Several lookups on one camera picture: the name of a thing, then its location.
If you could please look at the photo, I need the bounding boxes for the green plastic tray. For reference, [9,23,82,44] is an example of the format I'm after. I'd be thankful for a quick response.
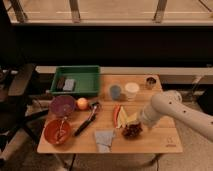
[50,65,100,97]

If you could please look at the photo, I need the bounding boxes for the red pepper strip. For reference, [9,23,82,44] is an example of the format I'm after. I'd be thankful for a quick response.
[113,105,120,127]

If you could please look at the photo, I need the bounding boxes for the black office chair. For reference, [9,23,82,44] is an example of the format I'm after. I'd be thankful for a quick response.
[0,63,51,168]

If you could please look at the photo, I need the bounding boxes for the dark block in tray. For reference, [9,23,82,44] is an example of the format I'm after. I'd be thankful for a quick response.
[56,76,65,90]

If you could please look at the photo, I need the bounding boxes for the black handled peeler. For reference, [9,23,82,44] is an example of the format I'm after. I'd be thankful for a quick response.
[88,101,100,119]

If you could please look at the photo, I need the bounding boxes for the white cup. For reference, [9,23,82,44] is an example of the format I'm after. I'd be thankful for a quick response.
[124,82,140,101]

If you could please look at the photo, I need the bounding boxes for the grey folded cloth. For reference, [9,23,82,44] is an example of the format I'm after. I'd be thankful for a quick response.
[94,130,115,153]

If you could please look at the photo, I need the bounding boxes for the orange bowl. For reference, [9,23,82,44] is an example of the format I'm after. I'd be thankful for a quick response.
[44,119,71,145]

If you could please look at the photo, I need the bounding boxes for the dark red grape bunch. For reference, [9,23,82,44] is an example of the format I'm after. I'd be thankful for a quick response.
[122,123,143,139]

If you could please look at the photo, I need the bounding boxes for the spoon in orange bowl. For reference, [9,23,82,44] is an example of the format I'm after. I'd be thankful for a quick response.
[56,117,68,144]

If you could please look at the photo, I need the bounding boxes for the grey sponge block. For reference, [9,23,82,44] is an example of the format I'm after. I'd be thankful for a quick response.
[63,79,75,91]

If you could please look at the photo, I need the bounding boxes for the small dark metal cup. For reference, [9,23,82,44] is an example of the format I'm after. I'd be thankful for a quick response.
[146,77,156,89]

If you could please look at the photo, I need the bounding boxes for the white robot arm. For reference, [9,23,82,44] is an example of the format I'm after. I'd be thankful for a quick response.
[133,90,213,142]

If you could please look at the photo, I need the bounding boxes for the orange fruit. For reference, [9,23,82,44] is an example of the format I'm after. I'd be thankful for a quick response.
[77,98,88,110]

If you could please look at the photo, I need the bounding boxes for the yellow food strips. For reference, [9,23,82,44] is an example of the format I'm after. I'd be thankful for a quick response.
[117,107,128,128]

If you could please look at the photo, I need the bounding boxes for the blue cup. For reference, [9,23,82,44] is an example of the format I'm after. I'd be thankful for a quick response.
[110,85,121,100]

